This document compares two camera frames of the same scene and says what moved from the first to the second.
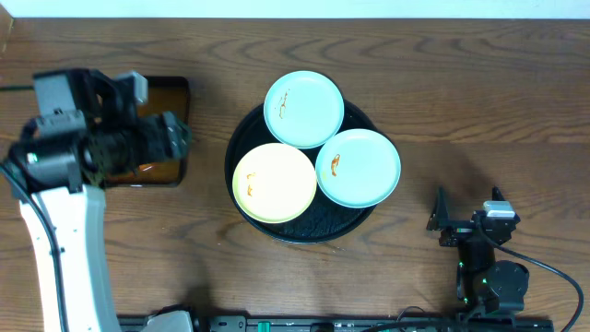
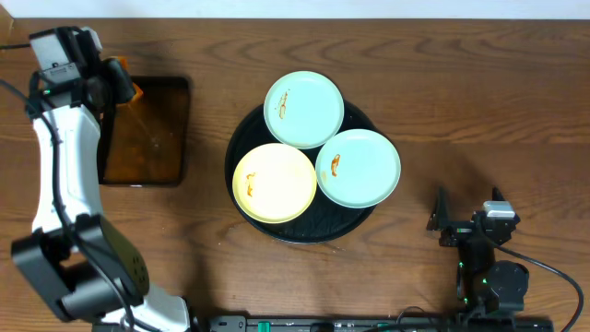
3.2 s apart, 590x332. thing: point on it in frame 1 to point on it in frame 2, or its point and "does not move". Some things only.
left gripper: x=157 y=132 to x=118 y=82
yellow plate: x=275 y=183 does not move
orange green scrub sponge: x=145 y=167 to x=125 y=64
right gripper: x=458 y=230 does not move
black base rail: x=354 y=323 does not move
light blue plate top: x=303 y=109 does not move
